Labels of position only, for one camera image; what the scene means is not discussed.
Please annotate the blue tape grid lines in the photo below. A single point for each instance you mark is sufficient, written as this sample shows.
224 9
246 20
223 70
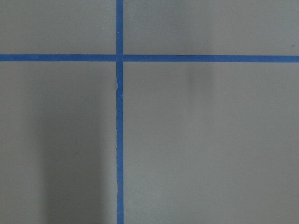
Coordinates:
120 58

